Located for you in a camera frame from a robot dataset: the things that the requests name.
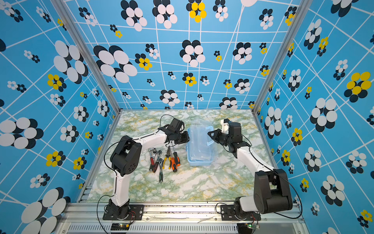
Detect green circuit board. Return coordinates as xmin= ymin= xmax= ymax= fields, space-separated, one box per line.
xmin=111 ymin=223 xmax=130 ymax=231
xmin=237 ymin=223 xmax=260 ymax=234

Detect left green circuit board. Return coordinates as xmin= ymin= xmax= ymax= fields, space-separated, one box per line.
xmin=111 ymin=223 xmax=130 ymax=231

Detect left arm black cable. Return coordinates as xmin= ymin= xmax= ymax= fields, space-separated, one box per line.
xmin=96 ymin=113 xmax=176 ymax=234

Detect aluminium front rail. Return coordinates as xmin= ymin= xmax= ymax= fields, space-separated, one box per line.
xmin=56 ymin=202 xmax=309 ymax=234

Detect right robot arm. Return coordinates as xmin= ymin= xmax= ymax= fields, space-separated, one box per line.
xmin=208 ymin=119 xmax=293 ymax=220

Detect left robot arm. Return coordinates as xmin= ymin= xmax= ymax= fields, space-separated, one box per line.
xmin=106 ymin=118 xmax=189 ymax=220

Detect yellow-handled pliers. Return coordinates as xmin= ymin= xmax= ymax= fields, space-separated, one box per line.
xmin=163 ymin=147 xmax=171 ymax=169

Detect red-handled ratchet wrench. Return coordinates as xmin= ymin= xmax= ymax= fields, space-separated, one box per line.
xmin=149 ymin=148 xmax=157 ymax=172

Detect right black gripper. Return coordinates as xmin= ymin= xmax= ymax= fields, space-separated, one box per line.
xmin=208 ymin=130 xmax=233 ymax=147

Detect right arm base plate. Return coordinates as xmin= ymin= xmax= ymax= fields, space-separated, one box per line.
xmin=216 ymin=204 xmax=261 ymax=222

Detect right green circuit board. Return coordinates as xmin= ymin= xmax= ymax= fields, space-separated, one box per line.
xmin=237 ymin=223 xmax=260 ymax=234

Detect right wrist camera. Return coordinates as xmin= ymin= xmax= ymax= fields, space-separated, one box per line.
xmin=220 ymin=119 xmax=231 ymax=134

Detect chrome ratchet wrench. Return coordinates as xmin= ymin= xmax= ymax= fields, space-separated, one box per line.
xmin=157 ymin=150 xmax=163 ymax=183

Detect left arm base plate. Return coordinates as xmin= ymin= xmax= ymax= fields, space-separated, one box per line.
xmin=103 ymin=204 xmax=145 ymax=221

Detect orange black screwdriver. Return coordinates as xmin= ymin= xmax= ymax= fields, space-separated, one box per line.
xmin=171 ymin=146 xmax=180 ymax=173

